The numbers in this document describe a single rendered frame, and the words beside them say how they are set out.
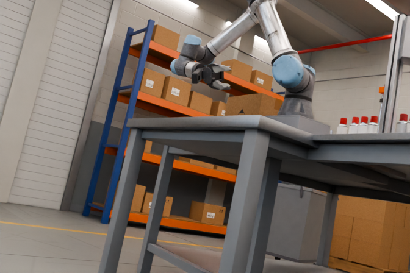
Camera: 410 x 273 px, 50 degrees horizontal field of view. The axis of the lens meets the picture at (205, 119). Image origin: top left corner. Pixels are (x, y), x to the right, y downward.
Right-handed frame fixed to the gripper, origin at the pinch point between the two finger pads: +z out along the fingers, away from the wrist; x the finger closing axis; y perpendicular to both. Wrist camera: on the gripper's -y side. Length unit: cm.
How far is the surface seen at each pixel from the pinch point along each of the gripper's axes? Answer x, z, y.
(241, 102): 26, -31, 45
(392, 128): 21, 50, 49
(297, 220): 177, -75, 180
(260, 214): 48, 28, -10
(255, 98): 21, -20, 44
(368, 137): 5, 66, -10
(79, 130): 151, -376, 128
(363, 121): 28, 28, 69
